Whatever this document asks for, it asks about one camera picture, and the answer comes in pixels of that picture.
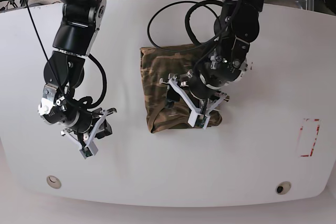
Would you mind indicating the left table cable grommet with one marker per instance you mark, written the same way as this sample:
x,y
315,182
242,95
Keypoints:
x,y
53,182

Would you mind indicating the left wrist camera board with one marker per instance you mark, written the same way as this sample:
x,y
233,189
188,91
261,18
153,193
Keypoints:
x,y
198,120

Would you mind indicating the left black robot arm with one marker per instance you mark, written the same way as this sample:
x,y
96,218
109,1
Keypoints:
x,y
220,61

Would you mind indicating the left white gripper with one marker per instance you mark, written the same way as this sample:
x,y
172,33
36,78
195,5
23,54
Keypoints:
x,y
187,88

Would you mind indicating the right table cable grommet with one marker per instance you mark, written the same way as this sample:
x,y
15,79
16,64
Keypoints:
x,y
283,188

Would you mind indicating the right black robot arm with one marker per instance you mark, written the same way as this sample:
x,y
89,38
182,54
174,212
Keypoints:
x,y
64,70

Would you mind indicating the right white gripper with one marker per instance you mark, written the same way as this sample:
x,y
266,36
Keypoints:
x,y
83,129

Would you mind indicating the table cable grommet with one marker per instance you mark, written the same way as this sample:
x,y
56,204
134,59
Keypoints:
x,y
53,182
283,188

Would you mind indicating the red tape rectangle marking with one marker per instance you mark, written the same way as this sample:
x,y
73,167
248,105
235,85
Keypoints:
x,y
308,137

